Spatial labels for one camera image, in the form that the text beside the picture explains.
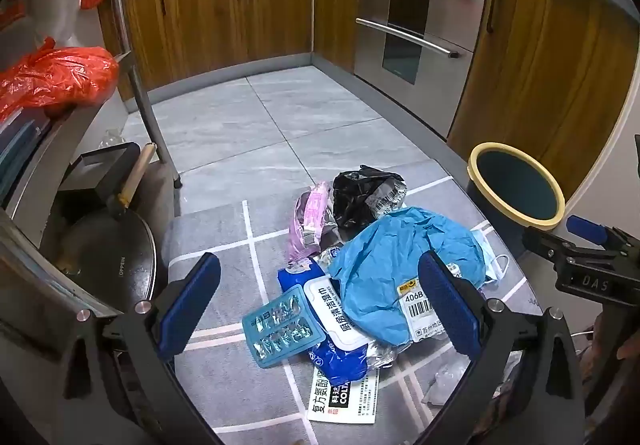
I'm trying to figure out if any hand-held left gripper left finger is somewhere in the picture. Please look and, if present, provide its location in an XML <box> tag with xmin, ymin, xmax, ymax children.
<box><xmin>60</xmin><ymin>252</ymin><xmax>223</xmax><ymax>445</ymax></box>

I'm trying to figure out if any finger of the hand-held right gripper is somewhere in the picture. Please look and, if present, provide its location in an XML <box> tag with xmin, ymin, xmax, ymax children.
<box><xmin>566</xmin><ymin>215</ymin><xmax>640</xmax><ymax>258</ymax></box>
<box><xmin>522</xmin><ymin>226</ymin><xmax>626</xmax><ymax>276</ymax></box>

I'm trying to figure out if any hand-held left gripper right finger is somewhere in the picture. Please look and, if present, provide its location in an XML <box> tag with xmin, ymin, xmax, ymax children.
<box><xmin>417</xmin><ymin>250</ymin><xmax>586</xmax><ymax>445</ymax></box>

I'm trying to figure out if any blue face mask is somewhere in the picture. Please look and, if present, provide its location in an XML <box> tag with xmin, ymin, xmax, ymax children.
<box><xmin>470</xmin><ymin>225</ymin><xmax>511</xmax><ymax>286</ymax></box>

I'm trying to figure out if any blue bin with yellow rim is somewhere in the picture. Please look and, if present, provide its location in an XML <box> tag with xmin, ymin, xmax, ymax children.
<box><xmin>466</xmin><ymin>142</ymin><xmax>567</xmax><ymax>258</ymax></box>

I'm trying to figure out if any blue plastic courier bag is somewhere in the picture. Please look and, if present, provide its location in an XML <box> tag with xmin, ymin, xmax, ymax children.
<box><xmin>327</xmin><ymin>206</ymin><xmax>488</xmax><ymax>346</ymax></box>

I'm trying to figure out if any clear plastic wrap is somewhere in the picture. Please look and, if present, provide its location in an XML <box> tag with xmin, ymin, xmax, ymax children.
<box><xmin>422</xmin><ymin>365</ymin><xmax>468</xmax><ymax>406</ymax></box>

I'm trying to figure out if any teal blister pack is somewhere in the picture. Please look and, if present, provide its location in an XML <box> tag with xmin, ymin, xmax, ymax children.
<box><xmin>241</xmin><ymin>284</ymin><xmax>327</xmax><ymax>369</ymax></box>

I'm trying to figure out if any blue wet wipes pack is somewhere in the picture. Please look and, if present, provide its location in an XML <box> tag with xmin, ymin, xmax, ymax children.
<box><xmin>277</xmin><ymin>247</ymin><xmax>416</xmax><ymax>386</ymax></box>

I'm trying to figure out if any white medicine box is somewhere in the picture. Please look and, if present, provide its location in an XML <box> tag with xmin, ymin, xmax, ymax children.
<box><xmin>307</xmin><ymin>365</ymin><xmax>381</xmax><ymax>426</ymax></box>

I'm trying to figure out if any black plastic courier bag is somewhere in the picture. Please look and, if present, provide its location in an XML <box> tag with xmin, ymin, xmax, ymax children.
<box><xmin>331</xmin><ymin>165</ymin><xmax>408</xmax><ymax>243</ymax></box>

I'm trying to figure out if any pink plastic wrapper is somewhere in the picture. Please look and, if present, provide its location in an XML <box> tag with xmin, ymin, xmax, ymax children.
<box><xmin>287</xmin><ymin>181</ymin><xmax>333</xmax><ymax>271</ymax></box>

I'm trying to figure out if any person's right hand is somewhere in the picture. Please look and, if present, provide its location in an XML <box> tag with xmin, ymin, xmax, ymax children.
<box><xmin>616</xmin><ymin>332</ymin><xmax>640</xmax><ymax>365</ymax></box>

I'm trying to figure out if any grey cloth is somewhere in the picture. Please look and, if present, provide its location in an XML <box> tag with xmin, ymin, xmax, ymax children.
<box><xmin>127</xmin><ymin>160</ymin><xmax>182</xmax><ymax>256</ymax></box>

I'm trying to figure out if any wooden kitchen cabinet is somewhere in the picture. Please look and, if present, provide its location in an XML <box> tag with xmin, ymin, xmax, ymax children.
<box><xmin>97</xmin><ymin>0</ymin><xmax>315</xmax><ymax>101</ymax></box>
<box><xmin>446</xmin><ymin>0</ymin><xmax>640</xmax><ymax>206</ymax></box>
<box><xmin>311</xmin><ymin>0</ymin><xmax>363</xmax><ymax>72</ymax></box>

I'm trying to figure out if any black box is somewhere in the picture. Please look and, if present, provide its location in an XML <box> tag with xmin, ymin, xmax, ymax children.
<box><xmin>60</xmin><ymin>142</ymin><xmax>141</xmax><ymax>206</ymax></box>

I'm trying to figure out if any clear plastic bottle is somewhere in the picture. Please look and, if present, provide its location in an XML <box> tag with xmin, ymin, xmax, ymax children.
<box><xmin>97</xmin><ymin>128</ymin><xmax>126</xmax><ymax>149</ymax></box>

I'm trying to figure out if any stainless steel built-in oven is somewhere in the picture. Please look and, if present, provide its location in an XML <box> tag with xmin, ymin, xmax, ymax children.
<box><xmin>353</xmin><ymin>0</ymin><xmax>491</xmax><ymax>138</ymax></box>

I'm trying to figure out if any black pan with wooden handle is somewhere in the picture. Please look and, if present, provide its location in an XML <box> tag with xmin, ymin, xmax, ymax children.
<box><xmin>50</xmin><ymin>142</ymin><xmax>171</xmax><ymax>313</ymax></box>

